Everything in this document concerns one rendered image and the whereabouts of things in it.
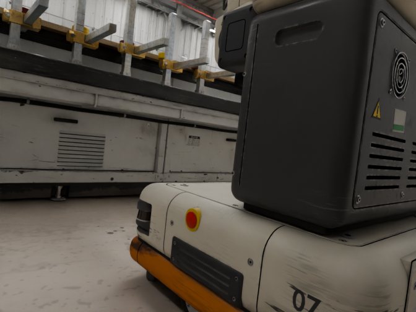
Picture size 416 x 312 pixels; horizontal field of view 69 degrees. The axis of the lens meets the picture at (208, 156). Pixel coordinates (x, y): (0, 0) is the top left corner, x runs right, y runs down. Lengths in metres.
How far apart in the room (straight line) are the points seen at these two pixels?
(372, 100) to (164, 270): 0.57
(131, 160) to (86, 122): 0.36
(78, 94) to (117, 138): 0.44
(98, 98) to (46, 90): 0.23
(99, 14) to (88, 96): 8.12
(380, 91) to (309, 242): 0.28
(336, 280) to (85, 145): 1.59
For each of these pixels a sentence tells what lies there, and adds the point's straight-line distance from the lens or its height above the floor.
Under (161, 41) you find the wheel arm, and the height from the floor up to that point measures 0.84.
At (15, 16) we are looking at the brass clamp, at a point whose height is 0.83.
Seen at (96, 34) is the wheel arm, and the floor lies 0.82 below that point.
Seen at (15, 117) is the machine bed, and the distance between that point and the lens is 1.79.
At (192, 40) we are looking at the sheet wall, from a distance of 11.18.
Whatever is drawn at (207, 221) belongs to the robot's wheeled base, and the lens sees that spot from 0.65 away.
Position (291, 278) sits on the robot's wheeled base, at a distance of 0.53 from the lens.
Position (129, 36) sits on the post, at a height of 0.90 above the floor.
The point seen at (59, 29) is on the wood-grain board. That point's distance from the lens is 1.79.
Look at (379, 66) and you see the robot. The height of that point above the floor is 0.57.
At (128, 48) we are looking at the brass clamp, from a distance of 1.71.
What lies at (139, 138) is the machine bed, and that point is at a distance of 2.00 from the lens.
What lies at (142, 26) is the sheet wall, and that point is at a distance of 10.23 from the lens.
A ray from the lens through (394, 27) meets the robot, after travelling 0.65.
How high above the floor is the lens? 0.42
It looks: 3 degrees down
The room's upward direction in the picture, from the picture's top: 6 degrees clockwise
